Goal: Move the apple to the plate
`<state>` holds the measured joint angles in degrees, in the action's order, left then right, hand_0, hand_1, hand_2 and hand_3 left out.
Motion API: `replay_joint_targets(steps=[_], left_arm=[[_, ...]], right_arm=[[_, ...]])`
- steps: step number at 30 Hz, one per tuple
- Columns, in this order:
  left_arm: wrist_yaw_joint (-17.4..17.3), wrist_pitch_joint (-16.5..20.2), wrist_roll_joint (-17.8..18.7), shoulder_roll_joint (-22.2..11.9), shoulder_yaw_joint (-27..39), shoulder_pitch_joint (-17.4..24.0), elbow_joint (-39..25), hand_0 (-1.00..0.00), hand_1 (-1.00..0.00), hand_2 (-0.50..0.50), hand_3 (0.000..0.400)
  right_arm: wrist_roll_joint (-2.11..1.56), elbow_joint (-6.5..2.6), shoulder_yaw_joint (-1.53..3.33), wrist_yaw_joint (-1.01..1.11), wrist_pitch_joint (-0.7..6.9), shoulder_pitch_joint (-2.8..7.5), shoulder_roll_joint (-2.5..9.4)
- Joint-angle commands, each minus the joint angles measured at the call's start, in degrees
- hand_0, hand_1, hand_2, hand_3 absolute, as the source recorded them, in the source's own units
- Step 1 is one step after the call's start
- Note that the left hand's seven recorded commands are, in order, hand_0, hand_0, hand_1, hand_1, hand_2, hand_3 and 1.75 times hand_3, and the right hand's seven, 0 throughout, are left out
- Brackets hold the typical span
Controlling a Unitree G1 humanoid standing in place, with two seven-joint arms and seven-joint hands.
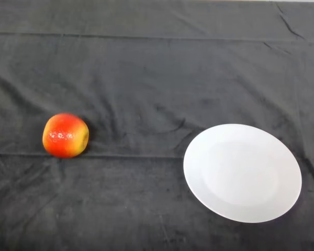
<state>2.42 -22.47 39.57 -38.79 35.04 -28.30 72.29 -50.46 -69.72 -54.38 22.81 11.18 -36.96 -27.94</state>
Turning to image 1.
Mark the black cloth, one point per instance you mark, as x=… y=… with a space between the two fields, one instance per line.
x=136 y=78

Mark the red and yellow apple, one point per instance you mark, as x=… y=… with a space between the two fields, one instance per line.
x=65 y=136

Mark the white round plate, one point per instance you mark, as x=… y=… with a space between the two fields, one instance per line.
x=242 y=173

